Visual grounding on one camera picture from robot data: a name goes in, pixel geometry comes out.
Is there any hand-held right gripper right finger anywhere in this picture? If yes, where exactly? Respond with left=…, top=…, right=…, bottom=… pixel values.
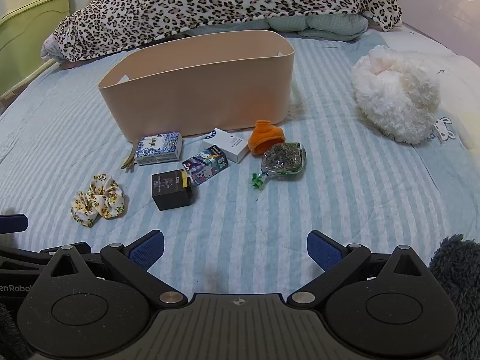
left=287, top=230, right=432, bottom=307

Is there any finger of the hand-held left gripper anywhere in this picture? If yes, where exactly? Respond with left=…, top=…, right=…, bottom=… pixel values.
left=0, top=214, right=29, bottom=234
left=0, top=247, right=57, bottom=272

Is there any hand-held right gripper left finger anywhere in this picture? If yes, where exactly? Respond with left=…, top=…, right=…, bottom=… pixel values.
left=45, top=230, right=188, bottom=307

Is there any person's right forearm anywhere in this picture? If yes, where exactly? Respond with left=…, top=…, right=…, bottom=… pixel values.
left=427, top=234, right=480, bottom=360

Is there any black box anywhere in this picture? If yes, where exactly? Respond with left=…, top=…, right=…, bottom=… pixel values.
left=151, top=170, right=196, bottom=211

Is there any floral fabric scrunchie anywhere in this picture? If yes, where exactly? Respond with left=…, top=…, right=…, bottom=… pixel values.
left=71, top=173, right=126, bottom=229

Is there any blue striped bed sheet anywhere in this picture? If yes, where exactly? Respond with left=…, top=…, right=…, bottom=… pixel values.
left=0, top=30, right=480, bottom=308

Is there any olive hair clip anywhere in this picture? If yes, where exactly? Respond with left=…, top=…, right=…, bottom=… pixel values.
left=120, top=143, right=139, bottom=170

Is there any clear bag of dried herbs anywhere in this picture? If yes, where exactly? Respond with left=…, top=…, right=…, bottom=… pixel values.
left=250, top=142, right=307, bottom=190

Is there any blue white patterned box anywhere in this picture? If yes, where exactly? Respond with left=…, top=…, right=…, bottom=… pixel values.
left=134, top=131, right=184, bottom=166

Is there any cartoon printed box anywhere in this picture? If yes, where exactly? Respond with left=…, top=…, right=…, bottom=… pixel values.
left=182, top=145, right=229, bottom=187

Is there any orange knitted hat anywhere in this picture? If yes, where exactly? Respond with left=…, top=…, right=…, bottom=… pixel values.
left=248, top=119, right=286, bottom=157

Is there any white cardboard box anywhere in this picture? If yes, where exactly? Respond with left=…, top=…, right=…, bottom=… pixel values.
left=203, top=128, right=250, bottom=164

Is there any beige plastic storage bin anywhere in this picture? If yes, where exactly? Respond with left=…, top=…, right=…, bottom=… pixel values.
left=98, top=30, right=295, bottom=142

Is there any white fluffy plush toy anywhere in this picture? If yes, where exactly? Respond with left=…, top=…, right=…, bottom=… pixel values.
left=351, top=45, right=441, bottom=145

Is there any pale floral cloth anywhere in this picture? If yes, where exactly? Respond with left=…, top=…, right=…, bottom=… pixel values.
left=40, top=33, right=76, bottom=69

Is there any green wooden headboard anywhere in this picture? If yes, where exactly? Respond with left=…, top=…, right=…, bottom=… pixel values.
left=0, top=0, right=72, bottom=102

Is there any green checked quilt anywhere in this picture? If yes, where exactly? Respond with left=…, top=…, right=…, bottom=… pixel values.
left=268, top=12, right=370, bottom=42

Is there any leopard print blanket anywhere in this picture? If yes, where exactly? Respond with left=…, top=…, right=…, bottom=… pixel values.
left=52, top=0, right=403, bottom=63

